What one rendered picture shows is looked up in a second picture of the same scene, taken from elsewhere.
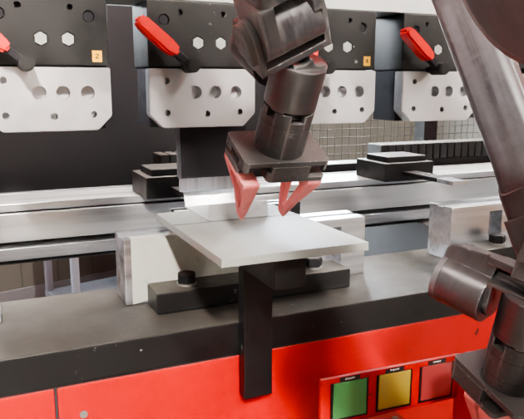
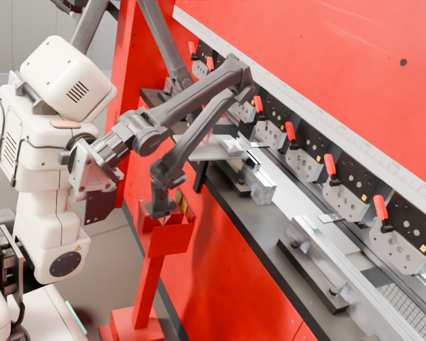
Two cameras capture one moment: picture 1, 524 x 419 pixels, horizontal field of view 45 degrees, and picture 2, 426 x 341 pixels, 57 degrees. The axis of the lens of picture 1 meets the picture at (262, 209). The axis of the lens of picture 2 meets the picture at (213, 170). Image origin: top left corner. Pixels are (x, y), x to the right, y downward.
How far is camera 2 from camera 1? 1.58 m
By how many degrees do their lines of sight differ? 75
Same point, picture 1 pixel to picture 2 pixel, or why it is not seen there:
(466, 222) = (295, 228)
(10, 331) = not seen: hidden behind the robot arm
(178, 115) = (234, 108)
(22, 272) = not seen: outside the picture
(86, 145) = not seen: hidden behind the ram
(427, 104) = (294, 161)
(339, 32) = (278, 110)
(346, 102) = (270, 137)
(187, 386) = (191, 174)
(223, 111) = (242, 115)
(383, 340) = (222, 215)
